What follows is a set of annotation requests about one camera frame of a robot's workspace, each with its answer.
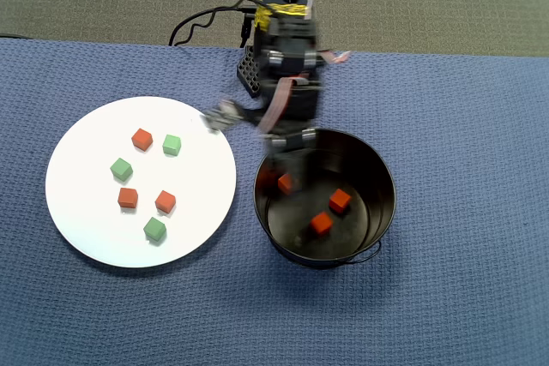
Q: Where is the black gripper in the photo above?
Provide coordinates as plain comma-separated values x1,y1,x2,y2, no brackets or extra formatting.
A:
261,91,321,195

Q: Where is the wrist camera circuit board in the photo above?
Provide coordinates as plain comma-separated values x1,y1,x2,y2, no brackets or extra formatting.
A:
200,99,241,131

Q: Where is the white round plate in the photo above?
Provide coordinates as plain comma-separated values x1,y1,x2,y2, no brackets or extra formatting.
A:
45,95,238,269

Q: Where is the black metal bucket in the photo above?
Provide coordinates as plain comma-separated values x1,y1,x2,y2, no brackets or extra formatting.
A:
252,128,396,271

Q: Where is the thin black camera cable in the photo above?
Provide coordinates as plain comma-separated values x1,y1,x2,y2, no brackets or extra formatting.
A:
168,0,258,47

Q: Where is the blue woven table cloth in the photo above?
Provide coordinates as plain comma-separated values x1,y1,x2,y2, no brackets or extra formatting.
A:
0,37,549,366

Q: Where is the red cube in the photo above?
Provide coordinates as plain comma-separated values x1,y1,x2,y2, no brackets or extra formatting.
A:
154,189,178,215
130,127,154,153
276,172,297,196
117,187,139,209
309,211,334,236
328,188,353,214

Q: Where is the green cube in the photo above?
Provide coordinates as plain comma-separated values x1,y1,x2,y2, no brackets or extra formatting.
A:
109,157,134,183
142,216,167,243
161,134,183,158

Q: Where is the black plug cable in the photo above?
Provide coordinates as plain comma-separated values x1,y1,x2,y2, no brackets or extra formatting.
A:
175,5,258,46

